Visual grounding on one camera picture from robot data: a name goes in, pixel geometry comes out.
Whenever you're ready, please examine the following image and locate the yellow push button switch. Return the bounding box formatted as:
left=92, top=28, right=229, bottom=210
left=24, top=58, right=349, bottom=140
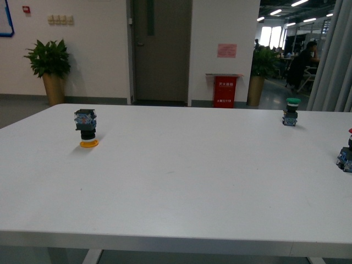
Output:
left=74, top=109, right=99, bottom=148

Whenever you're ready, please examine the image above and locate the red fire alarm button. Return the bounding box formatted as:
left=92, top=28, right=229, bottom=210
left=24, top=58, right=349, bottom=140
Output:
left=22, top=6, right=31, bottom=14

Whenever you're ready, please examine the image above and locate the red fire extinguisher box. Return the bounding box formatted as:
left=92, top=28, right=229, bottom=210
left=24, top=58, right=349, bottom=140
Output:
left=205, top=73, right=244, bottom=108

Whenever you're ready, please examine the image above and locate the grey door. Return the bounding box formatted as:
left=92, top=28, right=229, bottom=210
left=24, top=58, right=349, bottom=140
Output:
left=129, top=1, right=193, bottom=106

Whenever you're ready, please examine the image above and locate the right potted plant gold pot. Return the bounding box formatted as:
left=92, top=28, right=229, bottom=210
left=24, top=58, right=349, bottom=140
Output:
left=246, top=46, right=279, bottom=106

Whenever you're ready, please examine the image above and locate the potted plant gold pot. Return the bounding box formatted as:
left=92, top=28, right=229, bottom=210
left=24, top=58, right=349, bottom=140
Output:
left=24, top=40, right=70, bottom=106
left=246, top=46, right=279, bottom=106

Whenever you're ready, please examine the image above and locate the left potted plant gold pot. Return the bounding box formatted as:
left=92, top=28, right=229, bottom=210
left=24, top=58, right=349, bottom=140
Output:
left=24, top=40, right=70, bottom=106

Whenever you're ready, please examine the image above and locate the seated person in black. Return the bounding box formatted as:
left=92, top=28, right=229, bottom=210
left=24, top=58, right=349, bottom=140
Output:
left=286, top=41, right=320, bottom=92

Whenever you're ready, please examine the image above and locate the white table leg left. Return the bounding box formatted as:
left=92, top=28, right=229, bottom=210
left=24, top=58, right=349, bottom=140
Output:
left=82, top=249, right=103, bottom=264

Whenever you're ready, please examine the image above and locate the white table leg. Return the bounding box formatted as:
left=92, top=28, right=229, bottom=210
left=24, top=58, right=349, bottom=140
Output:
left=307, top=257, right=326, bottom=264
left=82, top=249, right=103, bottom=264

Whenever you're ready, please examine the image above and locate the grey curtain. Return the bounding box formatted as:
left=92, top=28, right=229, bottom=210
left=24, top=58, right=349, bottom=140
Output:
left=306, top=1, right=351, bottom=112

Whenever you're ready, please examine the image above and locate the white table leg right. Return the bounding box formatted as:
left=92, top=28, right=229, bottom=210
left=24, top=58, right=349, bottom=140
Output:
left=307, top=257, right=326, bottom=264

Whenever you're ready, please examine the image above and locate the pink paper wall notice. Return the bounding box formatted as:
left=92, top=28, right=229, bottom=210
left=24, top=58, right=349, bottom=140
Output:
left=217, top=43, right=237, bottom=58

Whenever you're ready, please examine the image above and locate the green push button switch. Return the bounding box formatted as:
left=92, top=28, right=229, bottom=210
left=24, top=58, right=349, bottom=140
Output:
left=282, top=97, right=301, bottom=127

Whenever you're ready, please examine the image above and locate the beige wall switch panel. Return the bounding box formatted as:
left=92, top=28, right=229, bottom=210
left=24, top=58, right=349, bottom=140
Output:
left=47, top=14, right=74, bottom=25

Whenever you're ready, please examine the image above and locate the red push button switch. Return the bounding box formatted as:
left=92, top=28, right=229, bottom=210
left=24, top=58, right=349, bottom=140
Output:
left=336, top=135, right=351, bottom=173

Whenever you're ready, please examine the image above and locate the blue framed wall board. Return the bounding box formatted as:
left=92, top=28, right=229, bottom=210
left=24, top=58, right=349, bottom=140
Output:
left=0, top=0, right=14, bottom=37

